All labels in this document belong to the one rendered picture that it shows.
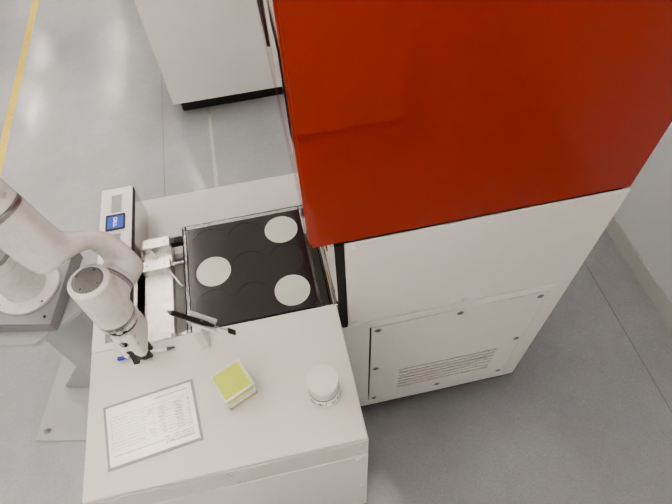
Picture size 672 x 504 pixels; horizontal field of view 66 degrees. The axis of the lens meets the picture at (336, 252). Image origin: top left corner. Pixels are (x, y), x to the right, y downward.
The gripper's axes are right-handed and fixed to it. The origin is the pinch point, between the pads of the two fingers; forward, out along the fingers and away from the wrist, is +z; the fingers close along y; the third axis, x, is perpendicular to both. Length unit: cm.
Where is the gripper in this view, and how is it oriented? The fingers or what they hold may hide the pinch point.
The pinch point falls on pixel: (144, 350)
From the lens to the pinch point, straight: 136.0
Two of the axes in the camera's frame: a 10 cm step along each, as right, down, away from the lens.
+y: -2.1, -7.9, 5.8
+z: 0.5, 5.9, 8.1
